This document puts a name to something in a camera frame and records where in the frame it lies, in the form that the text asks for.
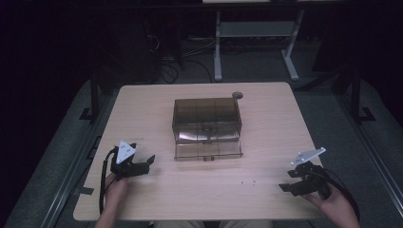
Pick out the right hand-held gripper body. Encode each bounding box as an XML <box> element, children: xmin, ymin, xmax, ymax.
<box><xmin>287</xmin><ymin>146</ymin><xmax>333</xmax><ymax>200</ymax></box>

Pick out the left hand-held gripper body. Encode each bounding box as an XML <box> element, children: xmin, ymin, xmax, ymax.
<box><xmin>109</xmin><ymin>139</ymin><xmax>150</xmax><ymax>181</ymax></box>

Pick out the person's right hand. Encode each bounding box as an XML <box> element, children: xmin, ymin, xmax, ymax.
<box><xmin>301</xmin><ymin>182</ymin><xmax>351</xmax><ymax>218</ymax></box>

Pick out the person's left hand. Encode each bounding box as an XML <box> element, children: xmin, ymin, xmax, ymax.
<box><xmin>104</xmin><ymin>172</ymin><xmax>130</xmax><ymax>205</ymax></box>

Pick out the black metal stand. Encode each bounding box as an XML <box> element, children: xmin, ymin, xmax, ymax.
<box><xmin>79</xmin><ymin>67</ymin><xmax>102</xmax><ymax>125</ymax></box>
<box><xmin>350</xmin><ymin>67</ymin><xmax>376</xmax><ymax>124</ymax></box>

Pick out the brown transparent drawer box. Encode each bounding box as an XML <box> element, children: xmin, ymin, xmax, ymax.
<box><xmin>171</xmin><ymin>96</ymin><xmax>244</xmax><ymax>162</ymax></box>

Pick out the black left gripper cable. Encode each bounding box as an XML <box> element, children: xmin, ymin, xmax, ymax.
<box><xmin>98</xmin><ymin>147</ymin><xmax>120</xmax><ymax>217</ymax></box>

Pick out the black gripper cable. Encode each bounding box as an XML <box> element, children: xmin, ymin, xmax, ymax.
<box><xmin>322</xmin><ymin>168</ymin><xmax>361</xmax><ymax>222</ymax></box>
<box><xmin>98</xmin><ymin>147</ymin><xmax>120</xmax><ymax>217</ymax></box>

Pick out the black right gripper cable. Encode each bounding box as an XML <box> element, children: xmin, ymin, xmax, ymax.
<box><xmin>322</xmin><ymin>168</ymin><xmax>361</xmax><ymax>222</ymax></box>

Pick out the bundle of floor cables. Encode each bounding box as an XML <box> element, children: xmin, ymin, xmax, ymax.
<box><xmin>145</xmin><ymin>33</ymin><xmax>214</xmax><ymax>86</ymax></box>

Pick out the white metal desk frame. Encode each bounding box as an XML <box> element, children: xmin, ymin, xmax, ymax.
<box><xmin>213</xmin><ymin>9</ymin><xmax>306</xmax><ymax>83</ymax></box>

